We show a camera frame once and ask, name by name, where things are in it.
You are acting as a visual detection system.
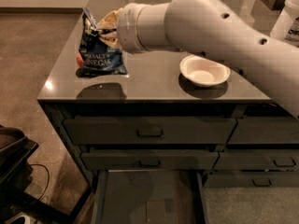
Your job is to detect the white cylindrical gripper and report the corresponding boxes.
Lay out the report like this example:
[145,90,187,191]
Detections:
[99,3,175,54]

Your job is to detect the blue chip bag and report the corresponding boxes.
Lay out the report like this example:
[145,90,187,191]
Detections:
[78,7,128,77]

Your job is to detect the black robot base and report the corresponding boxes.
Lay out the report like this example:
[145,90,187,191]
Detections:
[0,126,92,224]

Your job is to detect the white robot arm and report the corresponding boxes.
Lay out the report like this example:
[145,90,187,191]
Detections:
[98,0,299,117]

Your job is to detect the top left drawer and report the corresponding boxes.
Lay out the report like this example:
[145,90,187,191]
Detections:
[64,117,236,145]

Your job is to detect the grey counter cabinet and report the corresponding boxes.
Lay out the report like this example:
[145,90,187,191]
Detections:
[36,0,299,224]

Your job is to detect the middle left drawer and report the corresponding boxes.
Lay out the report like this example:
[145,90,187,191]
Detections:
[80,149,219,171]

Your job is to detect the open bottom left drawer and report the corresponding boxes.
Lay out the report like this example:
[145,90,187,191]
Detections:
[91,170,208,224]

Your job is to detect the top right drawer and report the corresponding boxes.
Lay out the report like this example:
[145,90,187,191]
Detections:
[229,117,299,145]

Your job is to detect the middle right drawer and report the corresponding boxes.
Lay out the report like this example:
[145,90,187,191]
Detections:
[214,149,299,171]

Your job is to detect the bottom right drawer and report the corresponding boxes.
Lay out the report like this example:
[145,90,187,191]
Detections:
[205,173,299,188]

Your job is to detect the red apple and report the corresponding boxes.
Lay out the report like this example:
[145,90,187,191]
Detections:
[76,53,84,69]

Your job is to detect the white paper bowl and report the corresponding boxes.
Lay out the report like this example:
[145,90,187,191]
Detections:
[179,55,231,87]

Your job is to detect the white plastic canister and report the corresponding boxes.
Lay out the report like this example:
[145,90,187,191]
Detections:
[270,0,299,47]

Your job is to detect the black cable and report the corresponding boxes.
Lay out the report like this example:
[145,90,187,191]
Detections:
[27,162,51,205]

